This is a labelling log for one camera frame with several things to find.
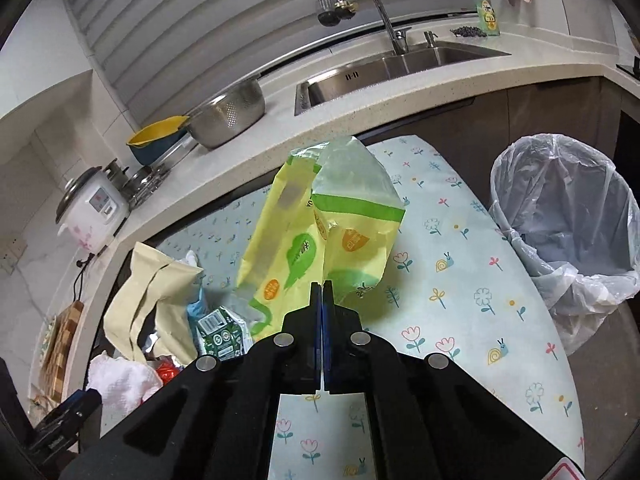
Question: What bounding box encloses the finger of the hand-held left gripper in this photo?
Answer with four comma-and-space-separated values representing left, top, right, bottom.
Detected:
27, 389, 103, 456

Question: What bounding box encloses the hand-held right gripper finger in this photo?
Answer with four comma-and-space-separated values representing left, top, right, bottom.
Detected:
324, 282, 586, 480
60, 282, 326, 480

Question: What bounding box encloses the yellow green plastic package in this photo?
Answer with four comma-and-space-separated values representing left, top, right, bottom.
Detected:
235, 135, 406, 341

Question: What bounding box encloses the blue white plastic package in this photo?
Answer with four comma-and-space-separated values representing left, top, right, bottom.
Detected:
186, 250, 211, 331

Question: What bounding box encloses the waste bin with clear liner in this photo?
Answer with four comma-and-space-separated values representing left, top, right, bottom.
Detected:
489, 133, 640, 356

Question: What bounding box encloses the wooden cutting board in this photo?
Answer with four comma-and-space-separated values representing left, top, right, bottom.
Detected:
40, 302, 86, 401

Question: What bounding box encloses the white crumpled tissue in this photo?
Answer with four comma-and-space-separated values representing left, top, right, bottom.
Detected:
86, 351, 163, 418

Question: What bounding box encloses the green white snack packet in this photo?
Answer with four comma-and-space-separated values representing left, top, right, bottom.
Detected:
195, 307, 253, 361

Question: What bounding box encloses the red wrapper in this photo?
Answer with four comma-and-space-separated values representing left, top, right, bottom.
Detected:
155, 357, 183, 386

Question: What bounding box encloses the floral print tablecloth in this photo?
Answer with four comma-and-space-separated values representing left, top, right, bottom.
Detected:
90, 135, 586, 480

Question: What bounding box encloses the beige paper bag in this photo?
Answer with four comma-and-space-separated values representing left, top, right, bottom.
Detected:
103, 241, 205, 363

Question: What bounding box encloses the white rice cooker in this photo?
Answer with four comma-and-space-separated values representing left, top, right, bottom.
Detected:
55, 159, 132, 253

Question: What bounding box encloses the steel steaming rack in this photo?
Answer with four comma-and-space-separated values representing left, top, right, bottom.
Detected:
120, 162, 171, 206

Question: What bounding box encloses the stainless steel colander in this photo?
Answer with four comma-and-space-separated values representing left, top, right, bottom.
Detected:
185, 74, 267, 150

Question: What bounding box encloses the yellow and blue basin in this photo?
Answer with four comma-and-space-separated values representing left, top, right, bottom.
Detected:
126, 116, 191, 166

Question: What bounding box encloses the stainless steel sink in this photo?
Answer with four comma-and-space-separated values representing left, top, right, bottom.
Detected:
294, 45, 512, 117

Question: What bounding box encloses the brown base cabinet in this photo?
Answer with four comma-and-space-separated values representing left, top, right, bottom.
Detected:
360, 75, 621, 171

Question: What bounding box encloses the chrome gooseneck faucet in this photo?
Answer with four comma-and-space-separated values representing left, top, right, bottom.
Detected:
317, 0, 413, 56

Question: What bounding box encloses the grey window blind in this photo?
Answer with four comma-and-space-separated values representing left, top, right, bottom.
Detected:
60, 0, 481, 126

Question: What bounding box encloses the green dish soap bottle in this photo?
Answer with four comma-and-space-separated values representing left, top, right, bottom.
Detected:
472, 0, 501, 37

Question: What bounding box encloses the black gas stove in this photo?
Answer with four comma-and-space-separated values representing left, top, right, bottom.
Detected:
616, 55, 640, 81

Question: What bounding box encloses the black power cable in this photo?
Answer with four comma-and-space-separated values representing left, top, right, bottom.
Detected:
74, 252, 96, 306

